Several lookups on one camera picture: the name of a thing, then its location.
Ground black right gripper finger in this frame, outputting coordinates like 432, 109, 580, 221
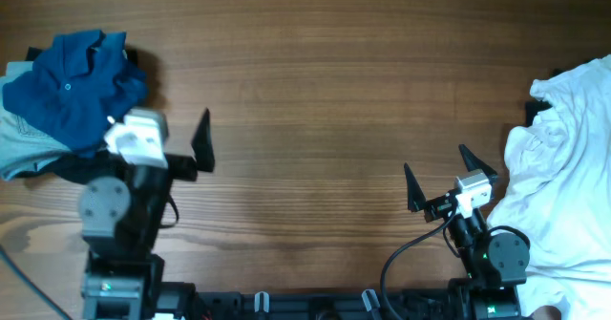
458, 144, 498, 182
404, 162, 427, 212

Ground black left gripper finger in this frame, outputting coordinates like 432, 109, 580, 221
191, 109, 215, 173
104, 117, 132, 155

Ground blue t-shirt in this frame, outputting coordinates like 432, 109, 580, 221
3, 30, 148, 157

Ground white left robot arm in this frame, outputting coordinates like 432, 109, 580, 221
78, 108, 215, 320

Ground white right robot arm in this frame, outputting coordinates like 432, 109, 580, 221
402, 144, 530, 319

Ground black folded garment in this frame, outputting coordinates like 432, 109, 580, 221
16, 48, 146, 184

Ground white crumpled garment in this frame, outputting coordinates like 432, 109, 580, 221
488, 56, 610, 319

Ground light blue folded jeans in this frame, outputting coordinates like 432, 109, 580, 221
0, 60, 73, 182

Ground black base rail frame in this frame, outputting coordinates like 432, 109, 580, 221
154, 288, 498, 320

